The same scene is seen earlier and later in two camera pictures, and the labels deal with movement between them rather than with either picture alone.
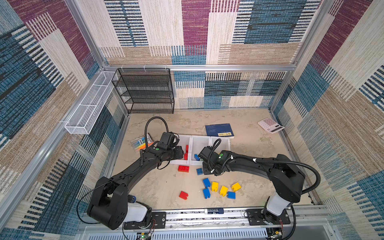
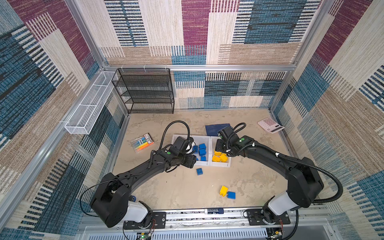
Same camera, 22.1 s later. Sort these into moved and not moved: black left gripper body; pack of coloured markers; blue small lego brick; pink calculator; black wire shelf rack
Moved: black left gripper body
Not moved: black wire shelf rack; pink calculator; blue small lego brick; pack of coloured markers
